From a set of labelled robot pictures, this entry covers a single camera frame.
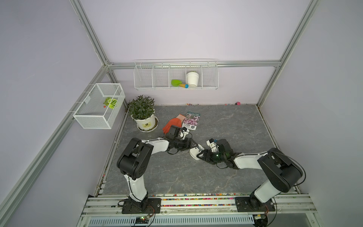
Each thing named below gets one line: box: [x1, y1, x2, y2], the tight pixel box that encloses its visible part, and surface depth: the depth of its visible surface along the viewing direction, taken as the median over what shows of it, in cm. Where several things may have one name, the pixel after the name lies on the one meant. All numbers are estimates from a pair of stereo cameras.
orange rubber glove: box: [162, 113, 186, 135], surface depth 112 cm
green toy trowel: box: [171, 79, 190, 89], surface depth 101 cm
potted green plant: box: [128, 94, 159, 133], surface depth 96 cm
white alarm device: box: [189, 143, 205, 161], surface depth 92 cm
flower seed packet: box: [181, 111, 201, 131], surface depth 111 cm
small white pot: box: [186, 71, 199, 88], surface depth 93 cm
